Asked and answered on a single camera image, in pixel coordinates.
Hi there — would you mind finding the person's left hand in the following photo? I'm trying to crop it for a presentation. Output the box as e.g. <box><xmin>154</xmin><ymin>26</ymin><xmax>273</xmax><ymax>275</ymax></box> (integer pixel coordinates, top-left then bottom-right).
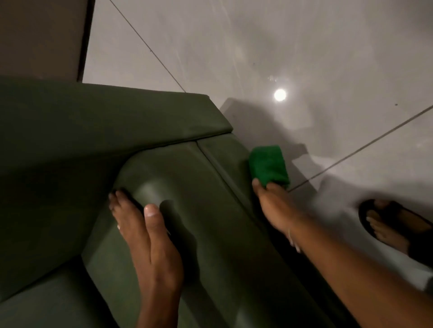
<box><xmin>108</xmin><ymin>190</ymin><xmax>185</xmax><ymax>295</ymax></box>

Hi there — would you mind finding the dark green sofa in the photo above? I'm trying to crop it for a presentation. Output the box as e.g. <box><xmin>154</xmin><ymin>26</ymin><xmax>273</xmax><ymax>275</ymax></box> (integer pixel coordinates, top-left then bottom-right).
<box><xmin>0</xmin><ymin>78</ymin><xmax>360</xmax><ymax>328</ymax></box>

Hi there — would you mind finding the white wrist thread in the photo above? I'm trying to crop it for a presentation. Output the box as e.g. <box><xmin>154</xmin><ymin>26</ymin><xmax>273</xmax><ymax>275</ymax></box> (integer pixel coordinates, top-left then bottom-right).
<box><xmin>287</xmin><ymin>228</ymin><xmax>302</xmax><ymax>254</ymax></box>

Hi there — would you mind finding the black sandal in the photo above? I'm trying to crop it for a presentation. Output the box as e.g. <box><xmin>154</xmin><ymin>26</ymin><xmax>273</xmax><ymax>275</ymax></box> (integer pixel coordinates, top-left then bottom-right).
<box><xmin>358</xmin><ymin>199</ymin><xmax>433</xmax><ymax>269</ymax></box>

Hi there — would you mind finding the brown wooden cabinet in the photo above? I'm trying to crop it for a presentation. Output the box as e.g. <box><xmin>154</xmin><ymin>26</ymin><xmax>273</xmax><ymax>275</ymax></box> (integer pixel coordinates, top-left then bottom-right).
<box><xmin>0</xmin><ymin>0</ymin><xmax>96</xmax><ymax>83</ymax></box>

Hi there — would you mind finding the person's right hand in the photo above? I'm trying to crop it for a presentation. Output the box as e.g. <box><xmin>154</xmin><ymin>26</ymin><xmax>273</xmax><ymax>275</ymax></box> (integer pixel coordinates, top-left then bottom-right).
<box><xmin>252</xmin><ymin>178</ymin><xmax>302</xmax><ymax>238</ymax></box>

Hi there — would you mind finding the green cleaning cloth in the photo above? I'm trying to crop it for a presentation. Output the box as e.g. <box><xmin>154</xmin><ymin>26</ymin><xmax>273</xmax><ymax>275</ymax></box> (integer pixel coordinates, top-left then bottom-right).
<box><xmin>249</xmin><ymin>145</ymin><xmax>291</xmax><ymax>189</ymax></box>

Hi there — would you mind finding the person's right forearm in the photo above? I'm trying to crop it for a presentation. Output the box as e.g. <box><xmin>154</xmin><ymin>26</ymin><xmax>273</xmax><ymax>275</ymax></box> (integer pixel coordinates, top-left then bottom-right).
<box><xmin>288</xmin><ymin>216</ymin><xmax>433</xmax><ymax>328</ymax></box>

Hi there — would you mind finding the person's right foot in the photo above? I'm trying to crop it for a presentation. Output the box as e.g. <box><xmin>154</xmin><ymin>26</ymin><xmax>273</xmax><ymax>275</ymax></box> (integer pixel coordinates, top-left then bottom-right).
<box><xmin>366</xmin><ymin>200</ymin><xmax>433</xmax><ymax>255</ymax></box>

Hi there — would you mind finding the person's left forearm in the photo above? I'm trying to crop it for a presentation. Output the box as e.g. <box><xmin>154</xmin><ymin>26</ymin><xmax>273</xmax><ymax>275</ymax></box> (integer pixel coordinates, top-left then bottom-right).
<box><xmin>135</xmin><ymin>289</ymin><xmax>183</xmax><ymax>328</ymax></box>

